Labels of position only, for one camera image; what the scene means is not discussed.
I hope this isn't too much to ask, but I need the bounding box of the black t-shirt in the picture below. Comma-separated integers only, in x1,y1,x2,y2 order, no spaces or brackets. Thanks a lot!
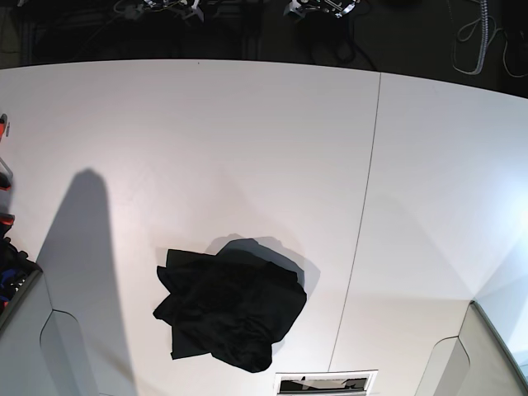
153,238,308,373

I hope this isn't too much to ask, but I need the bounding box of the bin of dark clothes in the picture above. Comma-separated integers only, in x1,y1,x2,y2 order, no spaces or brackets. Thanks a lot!
1,237,43,328

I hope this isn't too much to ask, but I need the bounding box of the red black clamp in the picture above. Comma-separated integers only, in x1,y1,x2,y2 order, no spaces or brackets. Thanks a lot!
0,213,15,226
0,158,13,191

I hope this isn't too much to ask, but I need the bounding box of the left grey table bracket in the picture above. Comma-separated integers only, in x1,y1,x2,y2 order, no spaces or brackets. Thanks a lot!
40,309,99,396

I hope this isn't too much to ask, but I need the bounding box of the grey table bracket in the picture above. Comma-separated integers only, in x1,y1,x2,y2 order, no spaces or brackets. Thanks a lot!
40,309,99,396
416,337,470,396

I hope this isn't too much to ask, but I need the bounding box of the right grey table bracket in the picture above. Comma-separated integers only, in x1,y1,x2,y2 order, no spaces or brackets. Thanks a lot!
416,337,470,396

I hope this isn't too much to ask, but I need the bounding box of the red handled screwdriver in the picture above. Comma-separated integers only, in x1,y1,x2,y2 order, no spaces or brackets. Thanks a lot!
0,114,9,140

